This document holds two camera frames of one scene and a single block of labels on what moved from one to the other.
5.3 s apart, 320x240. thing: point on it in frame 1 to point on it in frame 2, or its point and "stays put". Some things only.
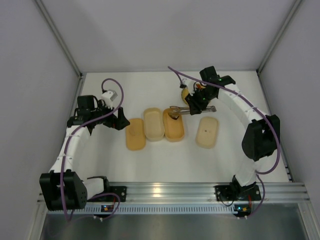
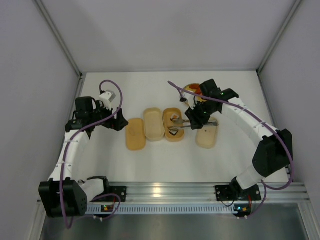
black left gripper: x=113 y=119 stays put
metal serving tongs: x=177 y=111 to x=179 y=123
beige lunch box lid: x=207 y=132 stays put
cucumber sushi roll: x=174 y=115 to x=173 y=130
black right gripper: x=195 y=100 to x=196 y=120
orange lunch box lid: x=135 y=134 stays put
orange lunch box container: x=174 y=128 stays put
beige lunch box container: x=154 y=123 stays put
